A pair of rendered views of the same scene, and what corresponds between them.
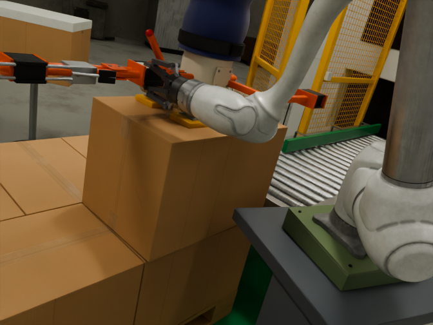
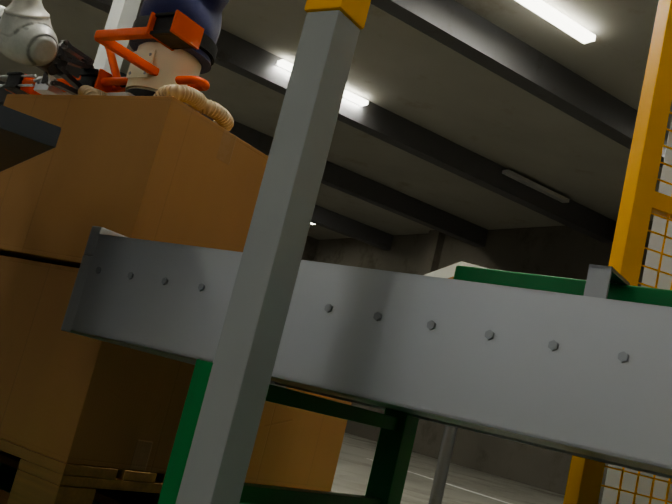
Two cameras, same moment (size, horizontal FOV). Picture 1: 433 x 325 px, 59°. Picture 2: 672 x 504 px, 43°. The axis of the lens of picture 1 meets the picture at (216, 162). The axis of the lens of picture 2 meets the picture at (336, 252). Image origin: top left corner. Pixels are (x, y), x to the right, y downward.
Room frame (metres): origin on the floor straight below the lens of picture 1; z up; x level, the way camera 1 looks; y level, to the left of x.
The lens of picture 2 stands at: (1.76, -2.08, 0.38)
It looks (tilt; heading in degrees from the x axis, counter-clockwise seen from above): 10 degrees up; 87
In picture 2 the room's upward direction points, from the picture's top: 14 degrees clockwise
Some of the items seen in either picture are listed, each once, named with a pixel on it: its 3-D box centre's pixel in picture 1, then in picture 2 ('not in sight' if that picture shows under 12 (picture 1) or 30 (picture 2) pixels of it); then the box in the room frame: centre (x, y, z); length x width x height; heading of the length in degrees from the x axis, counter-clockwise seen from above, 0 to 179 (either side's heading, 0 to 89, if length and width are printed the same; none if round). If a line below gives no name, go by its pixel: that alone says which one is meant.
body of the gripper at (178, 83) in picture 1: (177, 89); (50, 58); (1.02, 0.15, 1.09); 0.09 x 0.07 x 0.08; 51
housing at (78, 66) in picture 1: (78, 72); (50, 87); (0.97, 0.40, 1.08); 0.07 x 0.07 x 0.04; 51
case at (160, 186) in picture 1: (187, 163); (119, 200); (1.31, 0.11, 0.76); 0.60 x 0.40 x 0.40; 143
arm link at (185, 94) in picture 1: (195, 97); not in sight; (0.98, 0.09, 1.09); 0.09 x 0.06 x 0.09; 141
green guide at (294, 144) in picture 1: (336, 133); not in sight; (2.96, -0.87, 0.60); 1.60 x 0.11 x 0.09; 141
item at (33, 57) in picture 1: (23, 66); (25, 86); (0.86, 0.49, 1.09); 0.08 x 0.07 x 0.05; 141
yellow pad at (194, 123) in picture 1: (216, 113); not in sight; (1.27, 0.04, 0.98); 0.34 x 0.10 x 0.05; 141
